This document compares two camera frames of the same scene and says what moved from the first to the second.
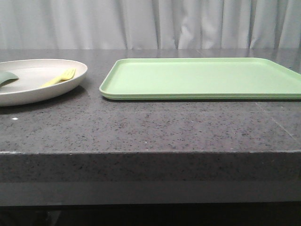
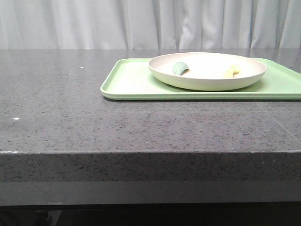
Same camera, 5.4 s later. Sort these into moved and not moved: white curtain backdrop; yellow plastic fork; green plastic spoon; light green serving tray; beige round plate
Moved: beige round plate; yellow plastic fork; green plastic spoon
Not moved: white curtain backdrop; light green serving tray
